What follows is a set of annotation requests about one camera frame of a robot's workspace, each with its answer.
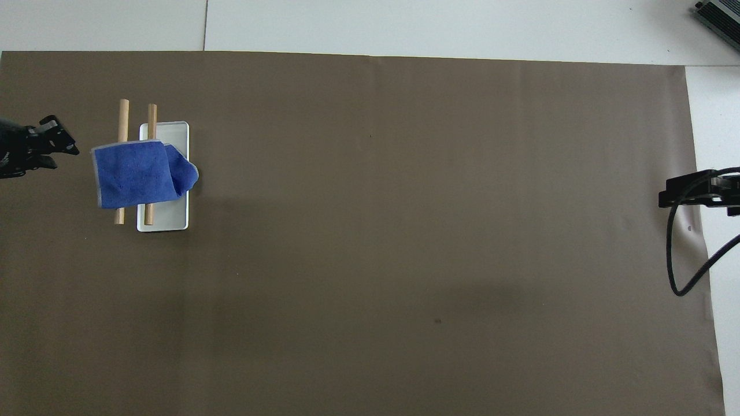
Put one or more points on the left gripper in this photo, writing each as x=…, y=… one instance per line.
x=10, y=149

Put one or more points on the blue towel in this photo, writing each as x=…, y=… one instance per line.
x=134, y=173

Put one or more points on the wooden rack rod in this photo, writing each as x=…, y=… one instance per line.
x=151, y=120
x=123, y=118

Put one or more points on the white rack base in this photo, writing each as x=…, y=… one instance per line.
x=174, y=214

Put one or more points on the grey metal box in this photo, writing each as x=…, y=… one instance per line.
x=721, y=15

